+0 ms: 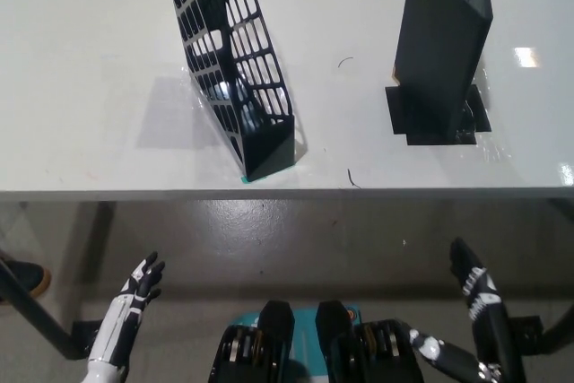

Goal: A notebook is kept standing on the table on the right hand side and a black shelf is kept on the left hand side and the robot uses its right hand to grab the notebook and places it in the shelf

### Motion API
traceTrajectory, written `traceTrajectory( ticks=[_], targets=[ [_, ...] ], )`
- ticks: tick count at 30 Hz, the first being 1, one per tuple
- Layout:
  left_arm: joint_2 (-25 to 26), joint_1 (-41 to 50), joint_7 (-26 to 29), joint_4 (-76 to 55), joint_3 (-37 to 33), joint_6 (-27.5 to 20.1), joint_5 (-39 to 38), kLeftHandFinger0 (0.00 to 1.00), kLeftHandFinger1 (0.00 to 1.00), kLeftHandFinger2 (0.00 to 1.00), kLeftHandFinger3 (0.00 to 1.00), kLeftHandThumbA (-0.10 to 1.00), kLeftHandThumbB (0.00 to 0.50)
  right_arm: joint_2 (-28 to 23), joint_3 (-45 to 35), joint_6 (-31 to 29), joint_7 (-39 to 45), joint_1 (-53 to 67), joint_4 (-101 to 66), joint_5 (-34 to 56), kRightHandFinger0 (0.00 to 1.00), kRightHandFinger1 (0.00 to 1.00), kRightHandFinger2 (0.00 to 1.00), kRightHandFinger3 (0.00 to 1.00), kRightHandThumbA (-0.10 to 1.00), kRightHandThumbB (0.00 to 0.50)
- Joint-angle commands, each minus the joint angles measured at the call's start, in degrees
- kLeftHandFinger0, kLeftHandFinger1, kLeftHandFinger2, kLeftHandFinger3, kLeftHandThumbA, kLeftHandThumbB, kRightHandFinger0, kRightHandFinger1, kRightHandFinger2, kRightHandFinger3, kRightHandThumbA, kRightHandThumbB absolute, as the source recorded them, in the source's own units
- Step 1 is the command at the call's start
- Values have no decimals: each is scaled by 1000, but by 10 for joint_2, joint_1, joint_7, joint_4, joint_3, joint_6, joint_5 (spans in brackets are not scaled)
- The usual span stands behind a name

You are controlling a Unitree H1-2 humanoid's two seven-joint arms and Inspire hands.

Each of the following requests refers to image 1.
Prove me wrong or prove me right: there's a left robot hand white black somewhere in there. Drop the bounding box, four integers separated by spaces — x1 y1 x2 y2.
88 251 167 369

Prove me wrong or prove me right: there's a black mesh file shelf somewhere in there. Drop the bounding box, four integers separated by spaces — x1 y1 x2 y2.
161 0 297 183

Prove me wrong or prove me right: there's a black metal table leg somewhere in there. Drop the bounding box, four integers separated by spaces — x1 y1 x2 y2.
0 260 105 361
505 296 574 358

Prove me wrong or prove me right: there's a black shoe tan sole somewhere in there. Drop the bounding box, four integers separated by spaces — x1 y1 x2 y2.
0 252 52 300

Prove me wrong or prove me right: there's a black tape patch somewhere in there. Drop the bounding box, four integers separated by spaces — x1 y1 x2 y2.
384 83 492 148

